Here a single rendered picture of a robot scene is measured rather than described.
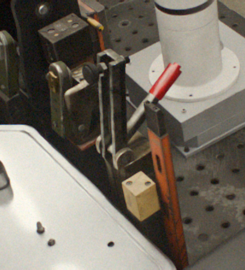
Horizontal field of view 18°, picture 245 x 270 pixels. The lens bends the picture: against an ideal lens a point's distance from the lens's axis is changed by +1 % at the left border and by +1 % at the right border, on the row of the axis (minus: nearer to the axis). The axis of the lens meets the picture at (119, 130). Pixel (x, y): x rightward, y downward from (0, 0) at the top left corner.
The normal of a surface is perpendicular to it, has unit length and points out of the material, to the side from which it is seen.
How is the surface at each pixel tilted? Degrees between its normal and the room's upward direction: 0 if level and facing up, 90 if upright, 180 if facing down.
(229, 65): 0
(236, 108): 90
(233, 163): 0
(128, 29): 0
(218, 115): 90
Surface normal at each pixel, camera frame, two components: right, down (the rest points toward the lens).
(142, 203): 0.57, 0.48
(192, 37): 0.13, 0.65
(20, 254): -0.15, -0.73
